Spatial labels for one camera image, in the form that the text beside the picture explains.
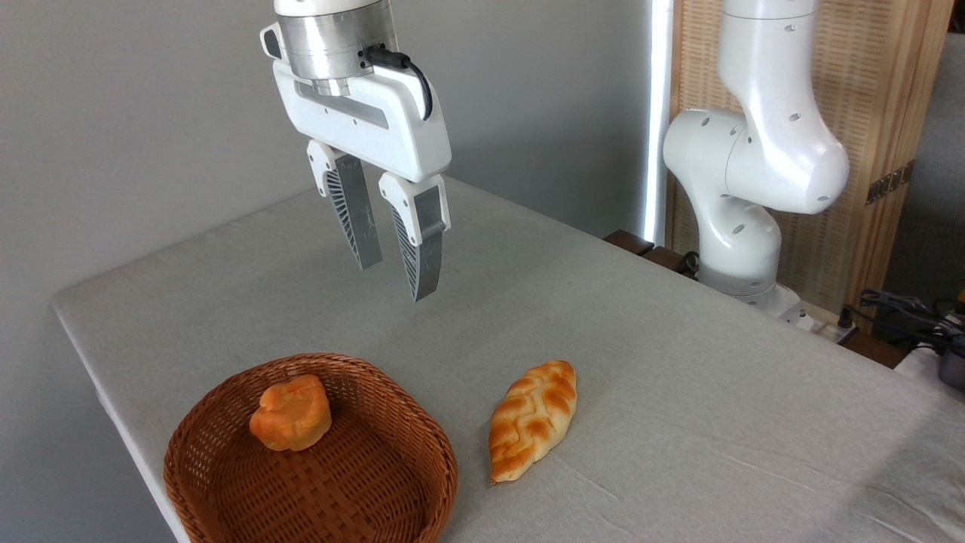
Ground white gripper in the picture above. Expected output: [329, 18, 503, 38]
[260, 23, 453, 303]

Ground braided golden bread loaf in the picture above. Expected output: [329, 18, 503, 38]
[488, 360, 578, 484]

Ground round orange bread bun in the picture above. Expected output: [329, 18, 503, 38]
[249, 374, 333, 453]

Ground brown woven wicker basket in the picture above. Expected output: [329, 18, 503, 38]
[164, 353, 459, 543]

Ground dark brown wooden board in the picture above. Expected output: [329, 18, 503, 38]
[603, 229, 702, 280]

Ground white vertical light strip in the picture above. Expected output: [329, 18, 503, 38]
[642, 0, 675, 247]

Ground grey tablecloth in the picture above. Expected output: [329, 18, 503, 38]
[51, 175, 965, 543]

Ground metal screen hinge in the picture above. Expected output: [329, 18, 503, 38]
[865, 159, 916, 206]

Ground wooden slatted folding screen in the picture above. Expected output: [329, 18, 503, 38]
[669, 0, 955, 334]

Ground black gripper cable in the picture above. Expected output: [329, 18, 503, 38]
[365, 45, 435, 121]

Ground black cable bundle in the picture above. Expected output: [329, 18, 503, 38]
[838, 288, 965, 349]

